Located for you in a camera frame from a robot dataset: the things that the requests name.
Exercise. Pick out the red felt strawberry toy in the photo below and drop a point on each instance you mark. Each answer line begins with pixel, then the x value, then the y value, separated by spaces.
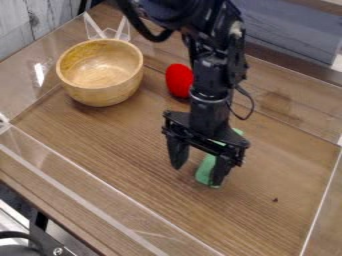
pixel 180 79

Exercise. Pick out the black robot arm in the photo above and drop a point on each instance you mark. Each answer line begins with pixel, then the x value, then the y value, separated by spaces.
pixel 214 34

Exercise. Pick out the green rectangular block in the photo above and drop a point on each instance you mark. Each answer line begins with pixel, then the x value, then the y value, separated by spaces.
pixel 217 148

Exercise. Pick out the black metal table bracket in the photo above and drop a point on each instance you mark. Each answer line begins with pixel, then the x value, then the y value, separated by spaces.
pixel 53 247

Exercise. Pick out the grey blue sofa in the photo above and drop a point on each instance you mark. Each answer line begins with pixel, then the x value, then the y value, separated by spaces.
pixel 293 28

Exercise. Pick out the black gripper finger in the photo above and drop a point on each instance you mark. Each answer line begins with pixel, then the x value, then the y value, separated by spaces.
pixel 221 169
pixel 178 151

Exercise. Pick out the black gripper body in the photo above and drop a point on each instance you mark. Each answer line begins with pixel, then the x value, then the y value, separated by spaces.
pixel 205 122

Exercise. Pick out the light brown wooden bowl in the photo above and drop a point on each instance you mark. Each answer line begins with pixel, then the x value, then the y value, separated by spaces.
pixel 101 71

